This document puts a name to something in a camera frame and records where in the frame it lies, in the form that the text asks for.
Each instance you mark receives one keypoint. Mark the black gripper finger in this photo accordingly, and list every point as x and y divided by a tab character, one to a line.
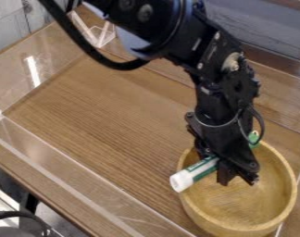
205	146
227	171

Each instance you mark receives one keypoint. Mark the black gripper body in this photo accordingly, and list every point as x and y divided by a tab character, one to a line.
234	138

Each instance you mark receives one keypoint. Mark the green and white marker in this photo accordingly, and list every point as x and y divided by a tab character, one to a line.
187	176

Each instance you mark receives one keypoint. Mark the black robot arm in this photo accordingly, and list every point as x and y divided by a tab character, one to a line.
173	29

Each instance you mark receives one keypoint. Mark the brown wooden bowl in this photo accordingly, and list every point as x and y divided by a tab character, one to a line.
242	210

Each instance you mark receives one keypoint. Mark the clear acrylic front wall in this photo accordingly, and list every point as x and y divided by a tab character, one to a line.
98	206

